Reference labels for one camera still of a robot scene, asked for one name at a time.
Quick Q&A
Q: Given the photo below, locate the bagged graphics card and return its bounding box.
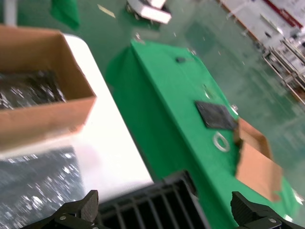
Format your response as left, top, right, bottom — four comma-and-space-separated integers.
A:
0, 69, 67, 110

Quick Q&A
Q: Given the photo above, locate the white post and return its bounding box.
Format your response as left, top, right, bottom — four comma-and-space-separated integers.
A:
3, 0, 19, 26

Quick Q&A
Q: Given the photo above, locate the white machine base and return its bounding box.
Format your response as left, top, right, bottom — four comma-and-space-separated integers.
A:
125, 0, 172, 24

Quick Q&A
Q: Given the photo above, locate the black glittery bag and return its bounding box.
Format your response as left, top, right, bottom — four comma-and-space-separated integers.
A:
195, 100, 239, 131

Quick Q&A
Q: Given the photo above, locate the metal equipment rack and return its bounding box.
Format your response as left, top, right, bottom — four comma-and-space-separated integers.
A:
262, 35, 305, 105

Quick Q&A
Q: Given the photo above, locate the small clear ring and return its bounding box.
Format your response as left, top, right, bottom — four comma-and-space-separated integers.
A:
202, 84, 215, 100

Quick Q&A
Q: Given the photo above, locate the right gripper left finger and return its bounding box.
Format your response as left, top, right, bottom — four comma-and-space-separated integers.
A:
21, 189, 103, 229

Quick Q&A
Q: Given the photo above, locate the green tablecloth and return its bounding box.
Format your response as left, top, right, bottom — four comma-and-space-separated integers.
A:
105, 39, 302, 229

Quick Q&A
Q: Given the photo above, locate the green cloth piece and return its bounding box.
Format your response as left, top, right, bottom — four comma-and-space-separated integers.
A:
49, 0, 81, 31

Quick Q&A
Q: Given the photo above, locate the translucent antistatic bag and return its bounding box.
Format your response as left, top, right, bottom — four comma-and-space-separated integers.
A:
0, 145, 86, 229

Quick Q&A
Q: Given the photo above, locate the brown cardboard box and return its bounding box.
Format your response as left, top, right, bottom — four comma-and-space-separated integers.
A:
0, 25, 97, 152

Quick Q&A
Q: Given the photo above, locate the brown cardboard piece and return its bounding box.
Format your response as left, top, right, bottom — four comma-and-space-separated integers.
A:
233, 118, 284, 203

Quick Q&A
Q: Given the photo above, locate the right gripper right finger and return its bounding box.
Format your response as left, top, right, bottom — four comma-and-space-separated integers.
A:
230, 191, 305, 229

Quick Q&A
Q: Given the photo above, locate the black slotted container tray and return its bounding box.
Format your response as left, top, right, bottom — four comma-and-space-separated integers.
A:
99, 170, 210, 229

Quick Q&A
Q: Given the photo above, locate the clear tape roll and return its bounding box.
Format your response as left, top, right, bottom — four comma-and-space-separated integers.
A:
213, 132, 231, 152

